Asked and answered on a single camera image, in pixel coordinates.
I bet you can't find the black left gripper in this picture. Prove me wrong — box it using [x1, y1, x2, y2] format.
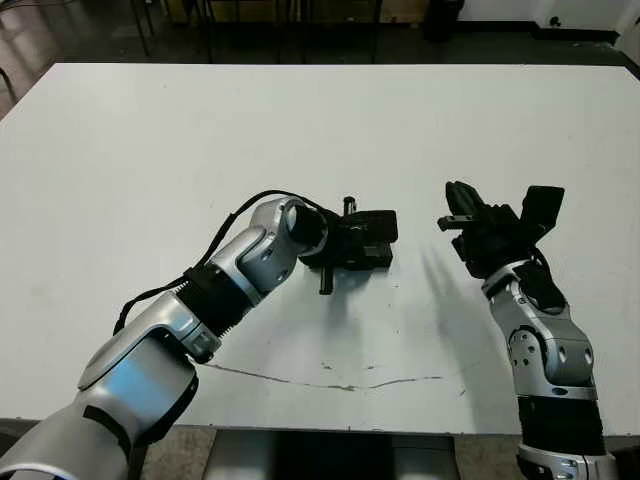
[302, 196, 367, 296]

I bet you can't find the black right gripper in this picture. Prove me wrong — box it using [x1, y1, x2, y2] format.
[437, 180, 546, 279]

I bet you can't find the black bin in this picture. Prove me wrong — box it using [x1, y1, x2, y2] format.
[423, 0, 464, 42]

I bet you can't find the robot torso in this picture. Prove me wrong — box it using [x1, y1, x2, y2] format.
[209, 427, 456, 480]

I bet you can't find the black mesh chair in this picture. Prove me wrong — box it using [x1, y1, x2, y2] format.
[199, 0, 281, 64]

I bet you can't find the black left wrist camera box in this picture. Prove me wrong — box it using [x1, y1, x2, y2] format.
[351, 209, 399, 244]

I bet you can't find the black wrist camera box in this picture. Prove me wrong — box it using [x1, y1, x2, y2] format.
[351, 209, 399, 244]
[519, 185, 566, 234]

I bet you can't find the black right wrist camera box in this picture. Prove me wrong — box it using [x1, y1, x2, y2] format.
[519, 185, 566, 234]

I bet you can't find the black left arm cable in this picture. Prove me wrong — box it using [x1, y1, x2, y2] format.
[112, 188, 346, 336]

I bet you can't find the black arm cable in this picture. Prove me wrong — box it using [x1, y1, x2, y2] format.
[532, 244, 557, 282]
[112, 188, 346, 336]

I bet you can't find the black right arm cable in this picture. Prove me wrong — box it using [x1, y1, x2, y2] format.
[532, 244, 557, 282]

